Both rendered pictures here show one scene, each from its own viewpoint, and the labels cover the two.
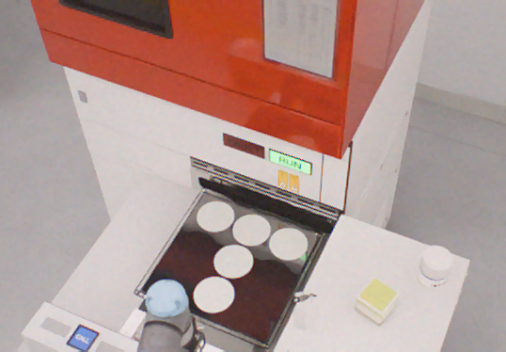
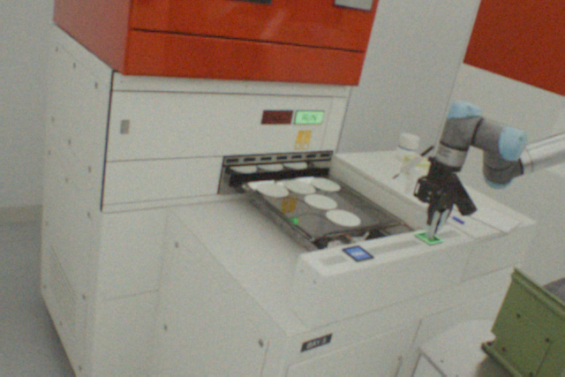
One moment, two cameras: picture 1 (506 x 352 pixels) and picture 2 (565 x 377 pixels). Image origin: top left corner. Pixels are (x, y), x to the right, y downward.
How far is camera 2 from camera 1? 190 cm
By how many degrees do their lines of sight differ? 58
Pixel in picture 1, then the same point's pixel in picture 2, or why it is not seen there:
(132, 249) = (240, 243)
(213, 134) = (254, 116)
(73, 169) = not seen: outside the picture
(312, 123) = (350, 56)
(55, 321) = (325, 260)
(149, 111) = (198, 115)
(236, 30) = not seen: outside the picture
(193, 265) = (309, 212)
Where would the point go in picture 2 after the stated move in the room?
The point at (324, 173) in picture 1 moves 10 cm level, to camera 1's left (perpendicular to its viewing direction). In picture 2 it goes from (329, 117) to (316, 122)
